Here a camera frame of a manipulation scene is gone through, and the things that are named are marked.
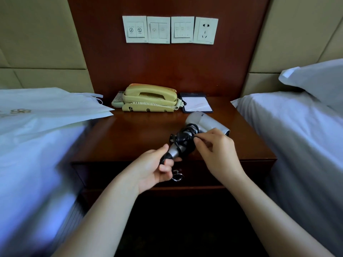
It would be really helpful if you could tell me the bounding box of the white wall socket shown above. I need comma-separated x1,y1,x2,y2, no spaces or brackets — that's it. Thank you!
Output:
193,17,219,45

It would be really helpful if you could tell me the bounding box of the person's right forearm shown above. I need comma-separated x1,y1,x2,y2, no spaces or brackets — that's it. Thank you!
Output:
226,171,335,257

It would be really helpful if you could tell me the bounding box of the white remote control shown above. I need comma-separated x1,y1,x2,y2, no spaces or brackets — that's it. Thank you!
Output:
111,91,126,108

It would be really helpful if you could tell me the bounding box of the silver hair dryer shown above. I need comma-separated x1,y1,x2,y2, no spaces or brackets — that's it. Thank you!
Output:
160,111,230,165

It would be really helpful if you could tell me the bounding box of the beige corded telephone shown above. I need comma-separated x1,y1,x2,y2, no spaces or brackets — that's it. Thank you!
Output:
122,83,185,113

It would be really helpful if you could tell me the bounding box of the dark notepad holder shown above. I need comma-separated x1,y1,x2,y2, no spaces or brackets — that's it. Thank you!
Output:
180,92,214,114

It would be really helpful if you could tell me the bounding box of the white notepad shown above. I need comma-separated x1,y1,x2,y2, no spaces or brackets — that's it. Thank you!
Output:
182,97,213,112

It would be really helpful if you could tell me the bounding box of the person's left forearm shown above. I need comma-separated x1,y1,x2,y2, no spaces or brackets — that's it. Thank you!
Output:
52,172,141,257

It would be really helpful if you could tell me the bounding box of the bed with white sheet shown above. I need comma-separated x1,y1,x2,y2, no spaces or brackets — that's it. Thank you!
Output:
230,91,343,250
0,115,93,257

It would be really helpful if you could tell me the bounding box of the white two-rocker switch panel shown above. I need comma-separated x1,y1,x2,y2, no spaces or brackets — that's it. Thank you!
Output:
147,16,171,44

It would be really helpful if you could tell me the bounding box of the beige padded headboard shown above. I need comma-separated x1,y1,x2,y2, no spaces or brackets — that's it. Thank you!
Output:
241,0,343,98
0,0,95,94

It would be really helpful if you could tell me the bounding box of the person's left hand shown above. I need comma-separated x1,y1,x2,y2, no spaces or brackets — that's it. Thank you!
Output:
121,144,183,195

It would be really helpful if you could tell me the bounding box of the brown wooden wall panel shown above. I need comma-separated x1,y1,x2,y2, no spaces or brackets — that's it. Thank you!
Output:
67,0,272,99

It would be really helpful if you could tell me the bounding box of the brown wooden nightstand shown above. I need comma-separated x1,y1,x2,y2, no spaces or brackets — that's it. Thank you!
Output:
70,97,278,257

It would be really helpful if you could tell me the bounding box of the black hair dryer cord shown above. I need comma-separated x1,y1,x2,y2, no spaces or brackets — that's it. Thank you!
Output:
169,124,200,156

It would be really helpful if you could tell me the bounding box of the white two-button switch panel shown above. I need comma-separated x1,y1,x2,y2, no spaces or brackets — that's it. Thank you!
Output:
122,16,148,44

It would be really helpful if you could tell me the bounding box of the white three-rocker switch panel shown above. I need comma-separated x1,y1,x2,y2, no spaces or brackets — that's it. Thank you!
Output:
171,16,195,44

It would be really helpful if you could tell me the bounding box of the white pillow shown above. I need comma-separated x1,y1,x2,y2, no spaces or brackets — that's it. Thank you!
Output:
279,59,343,115

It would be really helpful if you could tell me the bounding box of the person's right hand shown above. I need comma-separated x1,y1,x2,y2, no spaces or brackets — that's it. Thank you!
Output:
193,128,247,187

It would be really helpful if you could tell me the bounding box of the white paper bag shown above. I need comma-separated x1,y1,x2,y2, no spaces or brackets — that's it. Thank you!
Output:
0,87,115,138

